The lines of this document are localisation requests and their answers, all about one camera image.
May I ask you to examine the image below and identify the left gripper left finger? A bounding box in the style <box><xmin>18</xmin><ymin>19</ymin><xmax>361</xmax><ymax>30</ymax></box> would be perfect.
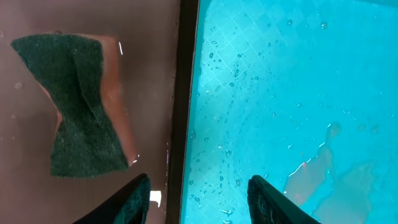
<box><xmin>75</xmin><ymin>174</ymin><xmax>150</xmax><ymax>224</ymax></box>

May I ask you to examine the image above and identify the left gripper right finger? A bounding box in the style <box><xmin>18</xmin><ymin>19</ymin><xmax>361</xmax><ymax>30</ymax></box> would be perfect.
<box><xmin>248</xmin><ymin>175</ymin><xmax>320</xmax><ymax>224</ymax></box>

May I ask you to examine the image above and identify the pink green sponge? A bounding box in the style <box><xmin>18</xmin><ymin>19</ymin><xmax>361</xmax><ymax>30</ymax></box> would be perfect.
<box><xmin>11</xmin><ymin>34</ymin><xmax>137</xmax><ymax>177</ymax></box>

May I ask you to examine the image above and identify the teal plastic tray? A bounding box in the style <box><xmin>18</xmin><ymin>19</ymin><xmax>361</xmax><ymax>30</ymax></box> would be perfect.
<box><xmin>177</xmin><ymin>0</ymin><xmax>397</xmax><ymax>223</ymax></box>

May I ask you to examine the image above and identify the black water tray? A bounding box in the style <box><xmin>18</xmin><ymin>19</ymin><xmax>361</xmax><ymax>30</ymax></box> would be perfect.
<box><xmin>0</xmin><ymin>0</ymin><xmax>200</xmax><ymax>224</ymax></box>

